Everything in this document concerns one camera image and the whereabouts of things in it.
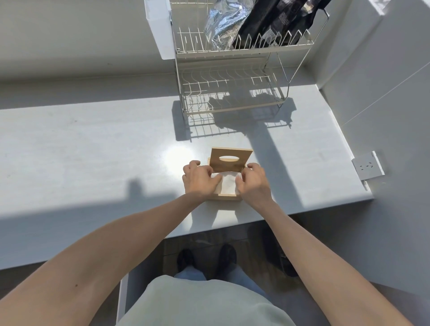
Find person's left forearm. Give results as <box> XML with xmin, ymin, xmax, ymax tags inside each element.
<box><xmin>0</xmin><ymin>191</ymin><xmax>216</xmax><ymax>326</ymax></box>

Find white wall socket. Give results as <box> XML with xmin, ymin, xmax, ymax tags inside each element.
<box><xmin>351</xmin><ymin>151</ymin><xmax>385</xmax><ymax>181</ymax></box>

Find white two-tier dish rack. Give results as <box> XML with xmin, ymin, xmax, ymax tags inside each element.
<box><xmin>169</xmin><ymin>0</ymin><xmax>330</xmax><ymax>117</ymax></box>

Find black packet with white label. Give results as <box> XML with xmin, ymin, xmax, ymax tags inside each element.
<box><xmin>236</xmin><ymin>0</ymin><xmax>303</xmax><ymax>48</ymax></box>

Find person's left black shoe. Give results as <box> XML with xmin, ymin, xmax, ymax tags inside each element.
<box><xmin>177</xmin><ymin>249</ymin><xmax>196</xmax><ymax>278</ymax></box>

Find person's black shoe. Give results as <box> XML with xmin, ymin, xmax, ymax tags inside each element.
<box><xmin>218</xmin><ymin>243</ymin><xmax>238</xmax><ymax>275</ymax></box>
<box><xmin>177</xmin><ymin>249</ymin><xmax>196</xmax><ymax>278</ymax></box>

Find white tissue stack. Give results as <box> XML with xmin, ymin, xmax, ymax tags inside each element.
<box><xmin>210</xmin><ymin>170</ymin><xmax>244</xmax><ymax>197</ymax></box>

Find silver foil bag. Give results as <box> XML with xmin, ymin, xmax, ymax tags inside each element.
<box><xmin>204</xmin><ymin>0</ymin><xmax>258</xmax><ymax>51</ymax></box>

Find person's right black shoe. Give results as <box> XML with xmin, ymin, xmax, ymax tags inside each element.
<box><xmin>218</xmin><ymin>243</ymin><xmax>238</xmax><ymax>275</ymax></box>

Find person's blue jeans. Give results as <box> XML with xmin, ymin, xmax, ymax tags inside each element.
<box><xmin>174</xmin><ymin>265</ymin><xmax>270</xmax><ymax>303</ymax></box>

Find wooden tissue box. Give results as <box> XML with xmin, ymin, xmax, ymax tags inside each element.
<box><xmin>206</xmin><ymin>147</ymin><xmax>254</xmax><ymax>202</ymax></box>

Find person's right hand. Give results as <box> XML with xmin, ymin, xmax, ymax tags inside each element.
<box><xmin>235</xmin><ymin>163</ymin><xmax>273</xmax><ymax>204</ymax></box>

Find person's pale green shirt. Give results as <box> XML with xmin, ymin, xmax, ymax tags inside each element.
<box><xmin>116</xmin><ymin>274</ymin><xmax>297</xmax><ymax>326</ymax></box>

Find person's left hand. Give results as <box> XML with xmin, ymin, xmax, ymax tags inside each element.
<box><xmin>182</xmin><ymin>160</ymin><xmax>223</xmax><ymax>197</ymax></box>

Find person's right forearm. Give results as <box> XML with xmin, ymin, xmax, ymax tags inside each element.
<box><xmin>242</xmin><ymin>197</ymin><xmax>414</xmax><ymax>326</ymax></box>

